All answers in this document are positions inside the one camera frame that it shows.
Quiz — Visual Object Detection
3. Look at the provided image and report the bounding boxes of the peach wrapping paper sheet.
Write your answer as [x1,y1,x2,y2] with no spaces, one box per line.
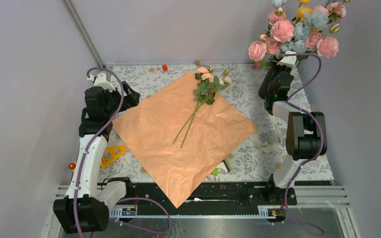
[113,72,257,208]

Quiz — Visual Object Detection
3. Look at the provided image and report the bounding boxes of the blue flower stem bunch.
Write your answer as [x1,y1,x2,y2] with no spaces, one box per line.
[266,0,330,55]

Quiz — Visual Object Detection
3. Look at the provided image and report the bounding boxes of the cream white rose stem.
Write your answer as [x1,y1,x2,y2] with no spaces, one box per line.
[173,67,232,148]

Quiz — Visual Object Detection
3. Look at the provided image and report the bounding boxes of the yellow rose stem bunch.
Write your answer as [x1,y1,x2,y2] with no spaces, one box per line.
[296,0,313,18]

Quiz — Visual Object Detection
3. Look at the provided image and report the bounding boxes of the small pink rose stem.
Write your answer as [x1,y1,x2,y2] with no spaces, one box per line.
[174,66,216,148]

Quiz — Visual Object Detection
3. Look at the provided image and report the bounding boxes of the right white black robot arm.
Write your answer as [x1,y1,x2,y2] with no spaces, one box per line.
[259,65,327,205]

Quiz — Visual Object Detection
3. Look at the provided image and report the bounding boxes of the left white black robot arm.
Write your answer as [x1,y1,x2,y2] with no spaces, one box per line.
[53,81,140,234]

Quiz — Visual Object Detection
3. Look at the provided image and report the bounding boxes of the black vase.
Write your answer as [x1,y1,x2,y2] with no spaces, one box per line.
[258,68,276,99]

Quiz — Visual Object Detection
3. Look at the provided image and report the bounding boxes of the pink yellow green toy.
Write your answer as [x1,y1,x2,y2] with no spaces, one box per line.
[252,60,262,69]

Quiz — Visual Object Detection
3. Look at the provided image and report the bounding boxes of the pink rose stems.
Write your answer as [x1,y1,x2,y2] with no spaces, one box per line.
[248,0,347,68]

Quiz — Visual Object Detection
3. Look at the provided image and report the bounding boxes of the red yellow toy truck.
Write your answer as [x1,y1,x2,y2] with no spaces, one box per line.
[68,143,126,172]

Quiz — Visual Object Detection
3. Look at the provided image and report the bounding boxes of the green long toy block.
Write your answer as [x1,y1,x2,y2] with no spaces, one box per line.
[222,159,232,173]

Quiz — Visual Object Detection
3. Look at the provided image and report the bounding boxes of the white purple toy block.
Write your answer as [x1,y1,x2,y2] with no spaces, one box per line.
[216,159,231,174]

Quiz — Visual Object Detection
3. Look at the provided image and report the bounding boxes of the small green toy cube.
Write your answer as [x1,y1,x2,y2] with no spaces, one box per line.
[211,168,219,176]

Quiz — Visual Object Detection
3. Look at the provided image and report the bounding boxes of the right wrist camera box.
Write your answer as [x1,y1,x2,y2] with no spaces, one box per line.
[276,51,297,67]

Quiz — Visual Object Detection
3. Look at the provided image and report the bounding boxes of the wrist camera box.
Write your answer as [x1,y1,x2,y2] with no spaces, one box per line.
[276,51,297,67]
[87,73,116,92]

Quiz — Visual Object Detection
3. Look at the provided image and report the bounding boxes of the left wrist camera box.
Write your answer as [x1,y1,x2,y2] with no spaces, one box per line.
[87,73,116,92]

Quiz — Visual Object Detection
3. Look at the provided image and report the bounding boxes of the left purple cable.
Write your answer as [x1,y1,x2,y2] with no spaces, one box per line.
[73,67,172,238]

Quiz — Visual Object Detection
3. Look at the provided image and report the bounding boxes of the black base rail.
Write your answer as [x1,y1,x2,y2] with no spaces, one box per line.
[111,181,331,218]

